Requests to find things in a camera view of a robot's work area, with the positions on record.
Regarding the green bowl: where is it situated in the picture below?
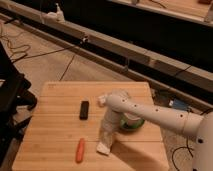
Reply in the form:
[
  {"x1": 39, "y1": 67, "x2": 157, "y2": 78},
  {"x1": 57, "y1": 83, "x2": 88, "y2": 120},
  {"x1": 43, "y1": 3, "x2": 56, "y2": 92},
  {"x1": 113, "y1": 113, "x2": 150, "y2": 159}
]
[{"x1": 120, "y1": 113, "x2": 144, "y2": 131}]

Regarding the black floor cable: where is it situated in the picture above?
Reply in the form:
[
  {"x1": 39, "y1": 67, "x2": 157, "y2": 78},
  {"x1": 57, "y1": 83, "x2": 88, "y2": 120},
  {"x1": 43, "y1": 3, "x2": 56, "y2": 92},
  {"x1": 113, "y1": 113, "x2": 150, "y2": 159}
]
[{"x1": 171, "y1": 107, "x2": 213, "y2": 171}]

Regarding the white cup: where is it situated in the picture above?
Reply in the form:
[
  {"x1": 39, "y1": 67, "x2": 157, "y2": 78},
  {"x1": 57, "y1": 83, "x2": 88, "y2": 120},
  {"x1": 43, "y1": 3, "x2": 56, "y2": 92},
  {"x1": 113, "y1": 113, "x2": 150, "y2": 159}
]
[{"x1": 124, "y1": 113, "x2": 142, "y2": 125}]

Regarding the white power strip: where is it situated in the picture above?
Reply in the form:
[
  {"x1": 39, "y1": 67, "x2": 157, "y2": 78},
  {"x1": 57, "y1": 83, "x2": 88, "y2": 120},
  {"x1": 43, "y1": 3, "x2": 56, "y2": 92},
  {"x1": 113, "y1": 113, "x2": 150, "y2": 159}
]
[{"x1": 98, "y1": 95, "x2": 107, "y2": 107}]

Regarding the black rectangular block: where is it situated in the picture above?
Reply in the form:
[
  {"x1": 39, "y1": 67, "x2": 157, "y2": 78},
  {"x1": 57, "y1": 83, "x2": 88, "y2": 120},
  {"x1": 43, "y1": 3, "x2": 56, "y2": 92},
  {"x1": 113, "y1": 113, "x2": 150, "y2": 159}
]
[{"x1": 79, "y1": 101, "x2": 89, "y2": 120}]

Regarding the blue box on floor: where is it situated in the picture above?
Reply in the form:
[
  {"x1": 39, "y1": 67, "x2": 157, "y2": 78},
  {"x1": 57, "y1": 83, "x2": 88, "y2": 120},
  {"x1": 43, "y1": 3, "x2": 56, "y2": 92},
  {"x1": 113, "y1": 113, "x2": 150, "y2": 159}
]
[{"x1": 169, "y1": 99, "x2": 189, "y2": 111}]

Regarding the orange carrot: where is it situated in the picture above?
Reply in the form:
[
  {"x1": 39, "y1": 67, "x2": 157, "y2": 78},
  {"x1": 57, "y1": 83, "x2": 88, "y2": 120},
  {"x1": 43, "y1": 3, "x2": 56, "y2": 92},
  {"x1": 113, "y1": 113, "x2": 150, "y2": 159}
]
[{"x1": 75, "y1": 138, "x2": 85, "y2": 163}]

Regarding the black chair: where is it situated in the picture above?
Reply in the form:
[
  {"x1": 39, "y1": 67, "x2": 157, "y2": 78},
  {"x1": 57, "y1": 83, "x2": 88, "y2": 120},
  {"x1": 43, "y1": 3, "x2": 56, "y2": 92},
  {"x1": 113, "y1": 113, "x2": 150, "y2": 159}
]
[{"x1": 0, "y1": 42, "x2": 37, "y2": 166}]

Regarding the white object on ledge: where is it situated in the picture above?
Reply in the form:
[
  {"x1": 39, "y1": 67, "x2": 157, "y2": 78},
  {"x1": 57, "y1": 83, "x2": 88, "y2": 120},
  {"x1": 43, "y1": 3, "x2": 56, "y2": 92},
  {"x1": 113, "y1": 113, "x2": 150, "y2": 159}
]
[{"x1": 45, "y1": 4, "x2": 65, "y2": 22}]

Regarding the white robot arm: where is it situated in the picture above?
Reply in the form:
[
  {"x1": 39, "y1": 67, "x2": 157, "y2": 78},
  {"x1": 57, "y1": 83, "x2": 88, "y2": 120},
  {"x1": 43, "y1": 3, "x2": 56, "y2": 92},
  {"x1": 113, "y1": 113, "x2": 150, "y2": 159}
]
[{"x1": 96, "y1": 90, "x2": 213, "y2": 171}]

